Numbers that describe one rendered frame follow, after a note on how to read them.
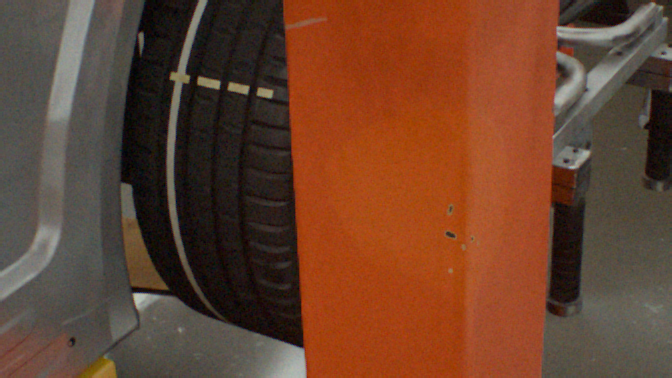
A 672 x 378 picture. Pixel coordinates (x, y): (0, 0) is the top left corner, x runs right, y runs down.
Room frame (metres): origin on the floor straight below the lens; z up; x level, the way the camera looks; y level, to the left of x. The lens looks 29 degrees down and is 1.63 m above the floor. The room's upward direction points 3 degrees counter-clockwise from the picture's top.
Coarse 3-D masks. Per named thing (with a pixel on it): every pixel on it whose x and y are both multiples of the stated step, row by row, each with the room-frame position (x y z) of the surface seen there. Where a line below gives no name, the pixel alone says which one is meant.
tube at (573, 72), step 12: (564, 60) 1.40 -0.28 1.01; (576, 60) 1.40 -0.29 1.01; (564, 72) 1.39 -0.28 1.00; (576, 72) 1.36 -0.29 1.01; (564, 84) 1.33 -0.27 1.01; (576, 84) 1.34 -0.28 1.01; (564, 96) 1.30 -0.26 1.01; (576, 96) 1.32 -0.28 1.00; (564, 108) 1.29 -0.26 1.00; (564, 120) 1.29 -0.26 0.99
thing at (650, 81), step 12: (612, 48) 1.58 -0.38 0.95; (660, 48) 1.57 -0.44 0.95; (648, 60) 1.55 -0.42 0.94; (660, 60) 1.54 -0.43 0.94; (636, 72) 1.56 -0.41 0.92; (648, 72) 1.55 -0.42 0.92; (660, 72) 1.54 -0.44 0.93; (636, 84) 1.56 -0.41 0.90; (648, 84) 1.55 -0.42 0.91; (660, 84) 1.54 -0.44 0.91
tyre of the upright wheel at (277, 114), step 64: (192, 0) 1.48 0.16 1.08; (256, 0) 1.44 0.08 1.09; (192, 64) 1.41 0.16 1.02; (256, 64) 1.38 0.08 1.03; (192, 128) 1.38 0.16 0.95; (256, 128) 1.34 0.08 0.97; (192, 192) 1.36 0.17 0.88; (256, 192) 1.32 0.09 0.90; (192, 256) 1.38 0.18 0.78; (256, 256) 1.32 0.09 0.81; (256, 320) 1.38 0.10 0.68
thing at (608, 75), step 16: (656, 32) 1.56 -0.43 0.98; (624, 48) 1.50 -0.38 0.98; (640, 48) 1.51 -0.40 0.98; (656, 48) 1.56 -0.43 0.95; (608, 64) 1.46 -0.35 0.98; (624, 64) 1.46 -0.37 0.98; (640, 64) 1.51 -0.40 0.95; (592, 80) 1.41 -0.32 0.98; (608, 80) 1.41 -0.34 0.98; (624, 80) 1.46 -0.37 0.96; (592, 96) 1.37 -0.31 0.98; (608, 96) 1.41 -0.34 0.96; (576, 112) 1.33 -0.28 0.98; (592, 112) 1.37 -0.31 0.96; (576, 128) 1.32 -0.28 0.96; (560, 144) 1.28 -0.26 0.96
